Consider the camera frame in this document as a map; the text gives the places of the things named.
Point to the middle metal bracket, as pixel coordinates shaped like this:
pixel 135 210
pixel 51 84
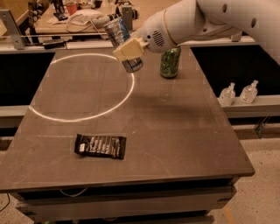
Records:
pixel 127 17

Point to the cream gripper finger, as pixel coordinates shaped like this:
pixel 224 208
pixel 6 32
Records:
pixel 131 49

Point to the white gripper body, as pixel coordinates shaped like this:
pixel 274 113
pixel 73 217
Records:
pixel 152 34

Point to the red cup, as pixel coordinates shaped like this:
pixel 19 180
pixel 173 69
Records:
pixel 71 6

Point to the black snack packet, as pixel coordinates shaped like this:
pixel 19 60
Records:
pixel 100 146

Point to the left metal bracket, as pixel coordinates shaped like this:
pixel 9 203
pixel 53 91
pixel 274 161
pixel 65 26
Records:
pixel 12 29

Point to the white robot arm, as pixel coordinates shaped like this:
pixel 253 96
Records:
pixel 201 20

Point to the green soda can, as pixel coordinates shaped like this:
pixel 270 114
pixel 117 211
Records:
pixel 170 63

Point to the silver blue redbull can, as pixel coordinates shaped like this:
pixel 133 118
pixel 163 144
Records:
pixel 118 34

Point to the black device on rail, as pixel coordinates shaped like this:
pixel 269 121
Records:
pixel 53 43

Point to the clear sanitizer bottle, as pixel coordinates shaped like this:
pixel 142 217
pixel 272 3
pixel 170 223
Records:
pixel 249 93
pixel 227 95

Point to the clear sanitizer bottle left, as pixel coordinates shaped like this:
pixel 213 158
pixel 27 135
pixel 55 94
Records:
pixel 227 95

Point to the clear sanitizer bottle right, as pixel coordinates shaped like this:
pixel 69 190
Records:
pixel 249 93

